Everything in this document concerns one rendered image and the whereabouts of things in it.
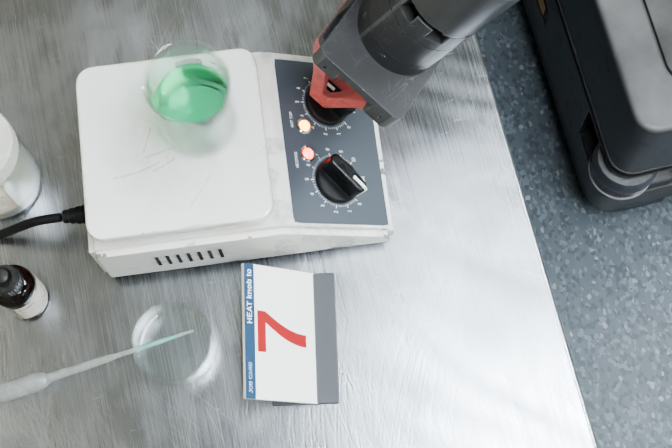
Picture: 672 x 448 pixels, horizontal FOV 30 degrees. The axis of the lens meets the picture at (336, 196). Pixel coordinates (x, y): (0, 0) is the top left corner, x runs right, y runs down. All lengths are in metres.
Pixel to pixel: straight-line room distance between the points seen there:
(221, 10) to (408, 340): 0.28
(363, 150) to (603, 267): 0.85
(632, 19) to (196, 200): 0.71
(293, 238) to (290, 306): 0.05
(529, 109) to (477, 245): 0.86
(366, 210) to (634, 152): 0.62
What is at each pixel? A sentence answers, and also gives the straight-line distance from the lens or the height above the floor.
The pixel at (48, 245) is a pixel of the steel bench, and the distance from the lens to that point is 0.91.
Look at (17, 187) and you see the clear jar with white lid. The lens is 0.88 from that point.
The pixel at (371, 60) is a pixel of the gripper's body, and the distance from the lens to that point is 0.76.
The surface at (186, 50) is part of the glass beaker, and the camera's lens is 0.77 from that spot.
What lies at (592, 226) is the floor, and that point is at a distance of 1.69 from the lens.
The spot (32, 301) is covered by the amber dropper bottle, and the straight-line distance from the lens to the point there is 0.86.
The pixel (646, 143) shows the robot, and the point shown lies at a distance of 1.39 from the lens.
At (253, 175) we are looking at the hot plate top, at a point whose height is 0.84.
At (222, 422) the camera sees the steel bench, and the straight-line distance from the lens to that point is 0.86.
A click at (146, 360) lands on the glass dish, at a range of 0.87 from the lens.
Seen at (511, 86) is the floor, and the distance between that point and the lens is 1.74.
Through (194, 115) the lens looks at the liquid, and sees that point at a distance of 0.78.
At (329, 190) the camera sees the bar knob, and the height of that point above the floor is 0.81.
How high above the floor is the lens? 1.60
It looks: 73 degrees down
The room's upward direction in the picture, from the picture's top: 4 degrees counter-clockwise
